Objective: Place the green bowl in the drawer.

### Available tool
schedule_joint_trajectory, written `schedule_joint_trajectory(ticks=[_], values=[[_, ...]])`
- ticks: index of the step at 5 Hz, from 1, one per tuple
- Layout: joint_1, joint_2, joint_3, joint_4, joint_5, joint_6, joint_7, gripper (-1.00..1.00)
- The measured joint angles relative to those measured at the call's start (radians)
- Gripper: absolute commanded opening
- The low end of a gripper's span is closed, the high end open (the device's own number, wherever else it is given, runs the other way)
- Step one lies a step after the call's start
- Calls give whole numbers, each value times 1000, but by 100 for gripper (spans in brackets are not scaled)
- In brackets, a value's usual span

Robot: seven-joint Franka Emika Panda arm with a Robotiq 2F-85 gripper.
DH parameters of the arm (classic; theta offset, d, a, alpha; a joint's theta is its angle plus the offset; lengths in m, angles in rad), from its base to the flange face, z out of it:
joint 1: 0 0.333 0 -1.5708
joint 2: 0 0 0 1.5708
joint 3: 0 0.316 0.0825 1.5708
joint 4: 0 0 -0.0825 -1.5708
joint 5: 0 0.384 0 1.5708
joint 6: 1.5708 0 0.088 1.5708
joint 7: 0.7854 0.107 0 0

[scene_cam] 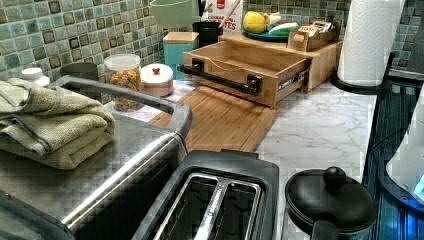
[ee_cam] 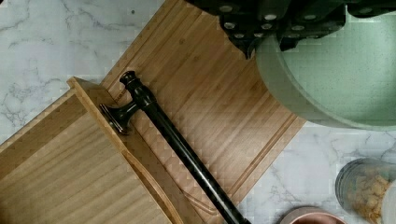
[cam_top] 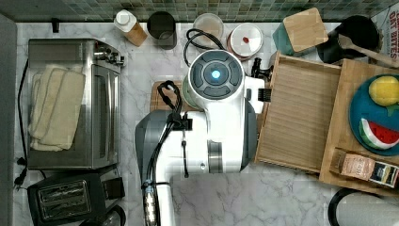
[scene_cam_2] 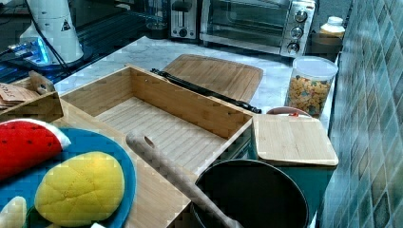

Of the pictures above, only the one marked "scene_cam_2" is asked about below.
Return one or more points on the small wooden tea box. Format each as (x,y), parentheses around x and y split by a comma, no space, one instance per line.
(34,97)

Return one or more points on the plush watermelon slice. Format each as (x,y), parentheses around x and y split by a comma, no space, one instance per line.
(25,143)

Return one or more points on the clear cereal jar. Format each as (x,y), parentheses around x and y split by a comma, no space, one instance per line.
(310,84)

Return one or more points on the bamboo cutting board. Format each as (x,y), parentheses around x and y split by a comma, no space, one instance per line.
(231,79)

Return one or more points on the glass blender jar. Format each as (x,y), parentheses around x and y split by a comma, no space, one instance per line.
(156,15)

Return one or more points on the white plush toy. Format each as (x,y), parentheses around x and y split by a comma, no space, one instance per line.
(13,214)

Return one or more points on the wooden rolling pin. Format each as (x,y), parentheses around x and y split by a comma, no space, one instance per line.
(153,156)

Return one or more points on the stainless toaster oven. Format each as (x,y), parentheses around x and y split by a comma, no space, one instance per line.
(279,27)

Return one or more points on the black drawer handle bar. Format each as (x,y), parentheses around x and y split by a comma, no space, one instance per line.
(204,91)

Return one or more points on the black utensil pot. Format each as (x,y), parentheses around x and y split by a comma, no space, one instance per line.
(256,194)

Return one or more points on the teal canister with bamboo lid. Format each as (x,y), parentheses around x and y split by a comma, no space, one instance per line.
(299,147)

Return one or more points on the open bamboo drawer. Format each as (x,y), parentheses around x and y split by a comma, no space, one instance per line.
(192,130)

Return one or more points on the blue plate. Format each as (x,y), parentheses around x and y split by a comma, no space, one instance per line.
(25,184)

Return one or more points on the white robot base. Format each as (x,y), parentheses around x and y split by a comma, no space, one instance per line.
(51,37)

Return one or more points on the white capped bottle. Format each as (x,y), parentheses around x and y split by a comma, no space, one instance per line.
(334,27)

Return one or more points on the black slot toaster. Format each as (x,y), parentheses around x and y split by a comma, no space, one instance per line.
(183,19)

